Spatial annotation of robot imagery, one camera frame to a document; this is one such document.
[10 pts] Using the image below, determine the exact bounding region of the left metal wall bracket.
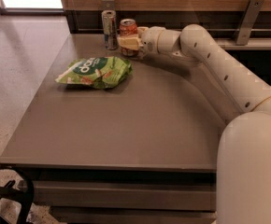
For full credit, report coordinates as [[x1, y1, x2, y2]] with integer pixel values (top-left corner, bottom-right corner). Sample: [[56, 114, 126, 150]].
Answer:
[[102, 0, 115, 10]]

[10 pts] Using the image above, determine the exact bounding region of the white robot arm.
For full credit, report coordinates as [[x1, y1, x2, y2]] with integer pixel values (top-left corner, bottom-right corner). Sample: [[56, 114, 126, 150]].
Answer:
[[118, 24, 271, 224]]

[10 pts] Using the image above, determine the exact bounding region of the green chip bag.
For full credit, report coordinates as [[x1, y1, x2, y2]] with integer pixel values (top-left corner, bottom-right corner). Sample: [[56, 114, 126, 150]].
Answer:
[[55, 56, 133, 90]]

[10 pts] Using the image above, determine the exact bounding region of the lower grey cabinet drawer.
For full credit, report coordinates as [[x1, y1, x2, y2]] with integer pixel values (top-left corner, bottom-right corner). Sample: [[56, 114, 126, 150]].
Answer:
[[50, 207, 216, 224]]

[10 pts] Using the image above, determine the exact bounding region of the orange red soda can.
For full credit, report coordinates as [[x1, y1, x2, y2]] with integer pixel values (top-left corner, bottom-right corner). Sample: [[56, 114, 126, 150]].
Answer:
[[120, 19, 138, 57]]

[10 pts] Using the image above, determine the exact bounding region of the grey cabinet drawer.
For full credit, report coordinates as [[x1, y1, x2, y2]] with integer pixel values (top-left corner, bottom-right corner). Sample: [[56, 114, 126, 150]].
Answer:
[[50, 207, 216, 224], [34, 181, 216, 211]]

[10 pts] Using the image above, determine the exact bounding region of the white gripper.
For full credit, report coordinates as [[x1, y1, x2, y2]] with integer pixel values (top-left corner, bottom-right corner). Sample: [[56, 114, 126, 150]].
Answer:
[[118, 26, 165, 53]]

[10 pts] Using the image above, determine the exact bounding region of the right metal wall bracket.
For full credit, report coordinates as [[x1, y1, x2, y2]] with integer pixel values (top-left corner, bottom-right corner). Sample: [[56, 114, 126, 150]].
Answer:
[[235, 0, 264, 46]]

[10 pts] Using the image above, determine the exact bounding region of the black chair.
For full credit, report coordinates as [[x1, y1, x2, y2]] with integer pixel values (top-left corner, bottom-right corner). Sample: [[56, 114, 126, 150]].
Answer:
[[0, 166, 34, 224]]

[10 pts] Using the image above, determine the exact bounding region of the silver blue redbull can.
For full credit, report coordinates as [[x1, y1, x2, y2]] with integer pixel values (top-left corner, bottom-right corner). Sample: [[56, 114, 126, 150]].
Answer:
[[101, 10, 118, 50]]

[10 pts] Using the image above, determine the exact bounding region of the metal wall bracket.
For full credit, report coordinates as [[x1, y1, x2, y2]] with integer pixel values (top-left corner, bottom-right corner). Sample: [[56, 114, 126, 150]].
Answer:
[[235, 0, 264, 46], [102, 0, 115, 10]]

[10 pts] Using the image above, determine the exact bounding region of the grey cabinet drawer front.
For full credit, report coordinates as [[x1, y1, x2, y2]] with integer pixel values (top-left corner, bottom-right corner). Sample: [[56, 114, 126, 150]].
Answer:
[[34, 181, 216, 211]]

